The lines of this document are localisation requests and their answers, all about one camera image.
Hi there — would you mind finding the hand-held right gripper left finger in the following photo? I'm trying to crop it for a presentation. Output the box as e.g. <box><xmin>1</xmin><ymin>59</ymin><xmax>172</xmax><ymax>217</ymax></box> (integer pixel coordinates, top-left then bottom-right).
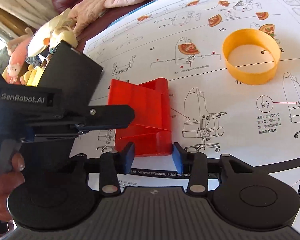
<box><xmin>70</xmin><ymin>142</ymin><xmax>136</xmax><ymax>197</ymax></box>

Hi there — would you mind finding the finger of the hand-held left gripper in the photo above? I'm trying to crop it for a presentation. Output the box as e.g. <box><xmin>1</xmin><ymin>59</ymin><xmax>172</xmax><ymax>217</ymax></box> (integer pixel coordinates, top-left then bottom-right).
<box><xmin>18</xmin><ymin>124</ymin><xmax>111</xmax><ymax>143</ymax></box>
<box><xmin>63</xmin><ymin>104</ymin><xmax>136</xmax><ymax>128</ymax></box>

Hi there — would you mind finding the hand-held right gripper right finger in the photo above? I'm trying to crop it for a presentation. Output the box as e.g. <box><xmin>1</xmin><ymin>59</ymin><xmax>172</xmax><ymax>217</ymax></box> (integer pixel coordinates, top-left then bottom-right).
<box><xmin>172</xmin><ymin>142</ymin><xmax>259</xmax><ymax>197</ymax></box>

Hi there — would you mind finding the red plastic phone stand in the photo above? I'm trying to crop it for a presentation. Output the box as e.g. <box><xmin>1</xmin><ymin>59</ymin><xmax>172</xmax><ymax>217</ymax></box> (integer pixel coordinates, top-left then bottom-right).
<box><xmin>107</xmin><ymin>77</ymin><xmax>172</xmax><ymax>158</ymax></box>

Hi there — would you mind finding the black box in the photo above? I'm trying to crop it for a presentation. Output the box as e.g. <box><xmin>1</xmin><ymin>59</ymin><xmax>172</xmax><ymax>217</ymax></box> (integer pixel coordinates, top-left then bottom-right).
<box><xmin>44</xmin><ymin>40</ymin><xmax>104</xmax><ymax>106</ymax></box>

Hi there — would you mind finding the person's left hand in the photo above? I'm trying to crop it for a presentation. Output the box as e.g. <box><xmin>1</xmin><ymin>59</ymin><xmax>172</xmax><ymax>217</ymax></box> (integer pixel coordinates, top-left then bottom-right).
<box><xmin>0</xmin><ymin>152</ymin><xmax>25</xmax><ymax>222</ymax></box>

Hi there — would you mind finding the yellow plastic toy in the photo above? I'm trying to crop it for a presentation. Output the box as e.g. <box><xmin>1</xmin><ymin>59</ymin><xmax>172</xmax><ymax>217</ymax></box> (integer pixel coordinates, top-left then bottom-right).
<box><xmin>27</xmin><ymin>66</ymin><xmax>47</xmax><ymax>87</ymax></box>

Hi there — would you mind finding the pile of plush toys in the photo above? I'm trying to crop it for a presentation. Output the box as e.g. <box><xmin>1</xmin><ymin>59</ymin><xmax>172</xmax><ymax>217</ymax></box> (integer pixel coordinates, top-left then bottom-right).
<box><xmin>1</xmin><ymin>9</ymin><xmax>78</xmax><ymax>87</ymax></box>

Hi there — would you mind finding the printed instruction sheet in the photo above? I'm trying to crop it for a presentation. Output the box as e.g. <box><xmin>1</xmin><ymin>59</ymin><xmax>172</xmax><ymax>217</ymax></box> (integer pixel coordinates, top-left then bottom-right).
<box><xmin>82</xmin><ymin>0</ymin><xmax>300</xmax><ymax>228</ymax></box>

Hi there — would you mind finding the dark red leather sofa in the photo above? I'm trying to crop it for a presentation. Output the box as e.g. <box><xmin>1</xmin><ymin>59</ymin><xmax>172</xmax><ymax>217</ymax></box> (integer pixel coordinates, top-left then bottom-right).
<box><xmin>51</xmin><ymin>0</ymin><xmax>200</xmax><ymax>46</ymax></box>

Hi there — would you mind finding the yellow plastic ring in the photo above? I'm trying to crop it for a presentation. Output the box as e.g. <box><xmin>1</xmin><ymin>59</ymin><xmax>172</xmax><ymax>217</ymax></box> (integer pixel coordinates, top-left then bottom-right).
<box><xmin>222</xmin><ymin>29</ymin><xmax>282</xmax><ymax>86</ymax></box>

